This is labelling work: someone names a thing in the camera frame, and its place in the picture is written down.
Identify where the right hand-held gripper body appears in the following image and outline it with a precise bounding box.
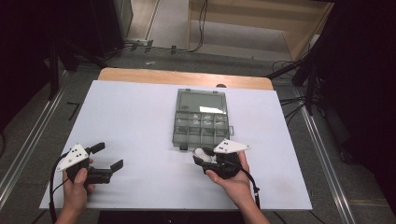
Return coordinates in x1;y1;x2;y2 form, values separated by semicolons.
200;138;251;180

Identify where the smoky transparent plastic organizer box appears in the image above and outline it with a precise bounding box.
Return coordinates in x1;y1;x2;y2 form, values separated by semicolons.
172;88;235;151

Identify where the black metal stand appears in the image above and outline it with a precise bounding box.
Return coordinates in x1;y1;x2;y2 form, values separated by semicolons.
46;40;104;101

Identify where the dark cabinet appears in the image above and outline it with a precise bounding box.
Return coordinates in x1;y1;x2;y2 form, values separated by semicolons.
90;0;134;59

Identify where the person's left hand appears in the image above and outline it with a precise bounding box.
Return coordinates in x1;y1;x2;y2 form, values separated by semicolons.
62;158;96;216

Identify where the white plastic part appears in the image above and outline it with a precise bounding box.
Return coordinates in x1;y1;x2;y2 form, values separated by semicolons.
192;147;219;165

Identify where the group of small white pieces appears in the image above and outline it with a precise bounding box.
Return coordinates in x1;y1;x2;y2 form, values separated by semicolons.
176;113;229;129

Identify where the black tripod stand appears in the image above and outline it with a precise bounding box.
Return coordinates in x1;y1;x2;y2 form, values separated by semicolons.
266;52;320;116

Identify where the person's right hand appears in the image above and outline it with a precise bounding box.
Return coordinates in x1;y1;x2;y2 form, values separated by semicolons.
205;151;251;208

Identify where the black hanging cable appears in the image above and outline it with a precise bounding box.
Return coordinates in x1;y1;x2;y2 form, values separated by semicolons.
190;0;209;53

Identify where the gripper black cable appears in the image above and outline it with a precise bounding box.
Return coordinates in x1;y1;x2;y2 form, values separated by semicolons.
49;151;71;224
227;160;262;209

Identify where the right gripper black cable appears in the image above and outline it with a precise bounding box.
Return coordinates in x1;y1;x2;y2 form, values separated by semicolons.
227;160;262;209

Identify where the metal floor rail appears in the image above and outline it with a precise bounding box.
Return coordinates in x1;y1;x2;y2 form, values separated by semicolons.
293;88;358;224
0;71;69;203

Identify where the wooden table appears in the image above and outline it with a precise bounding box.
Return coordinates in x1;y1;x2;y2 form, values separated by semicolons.
97;67;275;91

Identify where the bundle of black floor cables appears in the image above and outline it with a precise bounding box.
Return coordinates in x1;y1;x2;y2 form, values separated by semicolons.
279;95;307;126

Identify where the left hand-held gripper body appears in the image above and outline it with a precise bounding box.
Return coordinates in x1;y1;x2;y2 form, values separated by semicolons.
55;143;114;188

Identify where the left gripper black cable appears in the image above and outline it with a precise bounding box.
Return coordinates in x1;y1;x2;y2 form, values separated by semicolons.
49;151;71;224

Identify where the light wooden shelf unit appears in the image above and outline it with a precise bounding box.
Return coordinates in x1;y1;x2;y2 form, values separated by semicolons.
188;0;334;62

